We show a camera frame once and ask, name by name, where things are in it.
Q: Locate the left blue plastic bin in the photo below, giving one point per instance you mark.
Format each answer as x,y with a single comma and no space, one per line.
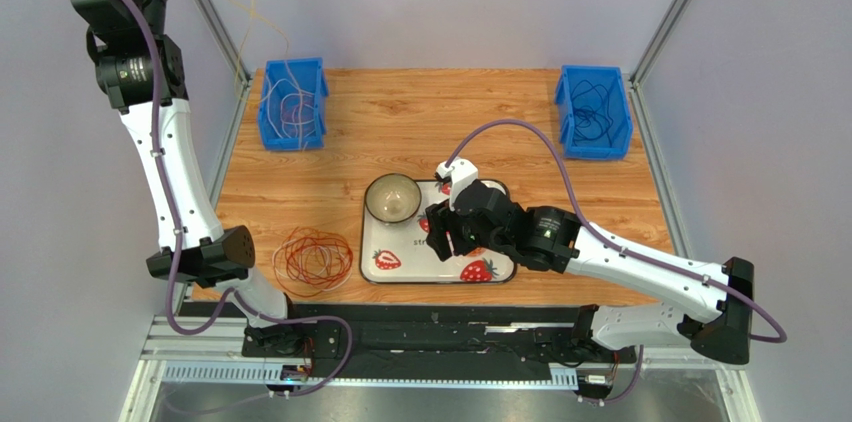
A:
292,109

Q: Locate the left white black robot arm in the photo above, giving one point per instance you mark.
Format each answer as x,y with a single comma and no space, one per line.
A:
140,70

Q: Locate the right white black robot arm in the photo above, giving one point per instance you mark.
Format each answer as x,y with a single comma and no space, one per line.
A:
702,304

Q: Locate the grey ceramic bowl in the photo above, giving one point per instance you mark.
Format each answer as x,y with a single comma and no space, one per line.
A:
393,198

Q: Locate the right blue plastic bin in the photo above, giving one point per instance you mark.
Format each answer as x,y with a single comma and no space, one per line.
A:
594,114

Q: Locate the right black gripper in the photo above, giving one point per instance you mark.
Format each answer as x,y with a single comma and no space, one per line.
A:
446,230

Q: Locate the blue plastic bin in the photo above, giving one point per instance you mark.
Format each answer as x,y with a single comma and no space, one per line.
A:
292,109
594,114

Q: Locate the aluminium frame post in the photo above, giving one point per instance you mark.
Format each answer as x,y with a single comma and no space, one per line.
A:
217,82
736,393

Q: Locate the aluminium front rail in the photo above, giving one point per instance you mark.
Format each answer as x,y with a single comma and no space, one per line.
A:
212,357

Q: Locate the left aluminium frame post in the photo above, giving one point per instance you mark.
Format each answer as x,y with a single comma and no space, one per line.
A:
217,82

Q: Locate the right aluminium frame post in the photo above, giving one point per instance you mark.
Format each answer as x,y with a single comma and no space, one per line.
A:
736,393

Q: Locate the white strawberry tray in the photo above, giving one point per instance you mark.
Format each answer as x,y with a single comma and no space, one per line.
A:
398,253

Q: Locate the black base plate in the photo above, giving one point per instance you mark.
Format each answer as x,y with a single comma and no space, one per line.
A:
444,343

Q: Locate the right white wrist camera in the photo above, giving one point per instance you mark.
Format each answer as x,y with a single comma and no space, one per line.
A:
459,173

